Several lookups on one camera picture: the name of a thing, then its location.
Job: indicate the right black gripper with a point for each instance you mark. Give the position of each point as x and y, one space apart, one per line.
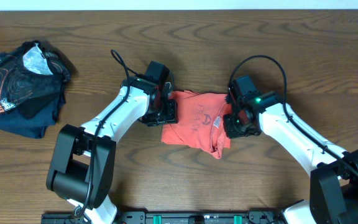
239 126

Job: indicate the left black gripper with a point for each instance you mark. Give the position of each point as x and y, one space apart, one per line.
162 115

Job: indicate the red printed t-shirt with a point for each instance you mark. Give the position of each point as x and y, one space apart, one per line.
200 122

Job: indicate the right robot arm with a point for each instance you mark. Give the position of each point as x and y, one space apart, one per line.
333 171

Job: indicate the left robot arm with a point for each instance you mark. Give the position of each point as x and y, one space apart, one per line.
82 165

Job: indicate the navy blue folded garment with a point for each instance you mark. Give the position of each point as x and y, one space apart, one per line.
35 127

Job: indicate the black patterned folded garment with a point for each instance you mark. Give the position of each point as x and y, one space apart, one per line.
31 77

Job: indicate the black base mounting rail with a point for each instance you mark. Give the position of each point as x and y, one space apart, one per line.
251 217

